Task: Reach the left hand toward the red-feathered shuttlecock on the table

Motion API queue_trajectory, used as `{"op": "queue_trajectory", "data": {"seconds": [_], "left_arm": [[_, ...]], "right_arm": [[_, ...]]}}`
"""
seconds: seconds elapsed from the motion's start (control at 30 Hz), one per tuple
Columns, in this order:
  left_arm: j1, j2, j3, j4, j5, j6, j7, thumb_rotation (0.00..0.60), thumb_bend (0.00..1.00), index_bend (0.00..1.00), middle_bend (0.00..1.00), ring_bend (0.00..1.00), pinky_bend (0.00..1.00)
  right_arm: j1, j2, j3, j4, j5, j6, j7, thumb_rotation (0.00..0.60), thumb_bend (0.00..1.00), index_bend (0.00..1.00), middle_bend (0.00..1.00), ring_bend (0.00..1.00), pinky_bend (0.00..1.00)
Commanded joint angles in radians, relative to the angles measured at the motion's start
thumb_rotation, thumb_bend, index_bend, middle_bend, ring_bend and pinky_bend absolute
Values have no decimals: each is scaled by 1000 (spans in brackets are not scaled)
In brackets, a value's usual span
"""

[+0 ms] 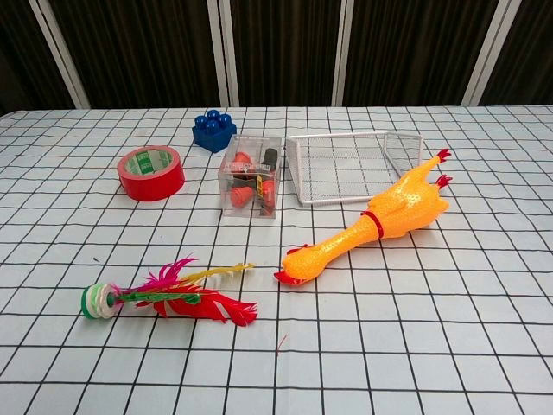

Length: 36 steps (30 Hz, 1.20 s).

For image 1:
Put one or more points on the small loose red feather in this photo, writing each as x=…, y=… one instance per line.
x=281, y=341

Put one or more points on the colourful feather shuttlecock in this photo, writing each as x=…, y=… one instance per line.
x=173, y=297

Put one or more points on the red tape roll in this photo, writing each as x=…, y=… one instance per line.
x=151, y=179

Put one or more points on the blue toy building block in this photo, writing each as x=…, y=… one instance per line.
x=214, y=135

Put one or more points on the dark folding screen with white frames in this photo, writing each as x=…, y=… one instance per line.
x=276, y=52

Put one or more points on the clear plastic box with toys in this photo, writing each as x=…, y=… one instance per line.
x=250, y=177

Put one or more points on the yellow rubber chicken toy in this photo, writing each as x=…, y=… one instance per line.
x=389, y=212

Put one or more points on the white black grid tablecloth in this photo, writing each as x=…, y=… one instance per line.
x=389, y=337

